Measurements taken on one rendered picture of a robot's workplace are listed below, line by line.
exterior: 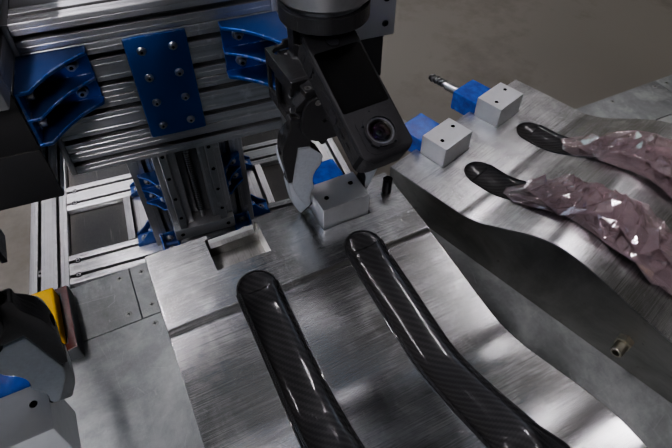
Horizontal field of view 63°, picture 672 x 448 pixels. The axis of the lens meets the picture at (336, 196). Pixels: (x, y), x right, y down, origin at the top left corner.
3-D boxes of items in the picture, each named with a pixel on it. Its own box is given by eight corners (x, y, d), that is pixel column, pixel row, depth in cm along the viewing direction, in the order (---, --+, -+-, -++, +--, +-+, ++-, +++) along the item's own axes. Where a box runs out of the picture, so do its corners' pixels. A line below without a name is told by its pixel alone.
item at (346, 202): (276, 166, 63) (272, 130, 60) (315, 153, 65) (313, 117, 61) (324, 246, 55) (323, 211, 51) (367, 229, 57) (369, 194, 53)
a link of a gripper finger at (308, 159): (285, 180, 58) (303, 106, 52) (308, 218, 54) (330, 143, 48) (257, 183, 56) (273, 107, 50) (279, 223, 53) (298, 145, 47)
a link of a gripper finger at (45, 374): (95, 318, 41) (12, 256, 33) (110, 388, 37) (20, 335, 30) (56, 339, 40) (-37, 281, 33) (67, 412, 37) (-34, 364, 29)
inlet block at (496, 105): (416, 99, 78) (420, 66, 74) (438, 85, 80) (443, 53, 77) (492, 143, 72) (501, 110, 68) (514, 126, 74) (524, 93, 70)
